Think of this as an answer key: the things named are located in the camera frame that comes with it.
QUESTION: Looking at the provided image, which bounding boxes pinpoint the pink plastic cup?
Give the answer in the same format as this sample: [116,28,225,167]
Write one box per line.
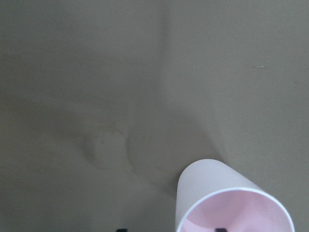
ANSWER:
[175,159,295,232]

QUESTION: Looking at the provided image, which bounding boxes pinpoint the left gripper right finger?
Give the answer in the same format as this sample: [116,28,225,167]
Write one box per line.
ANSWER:
[215,228,227,232]

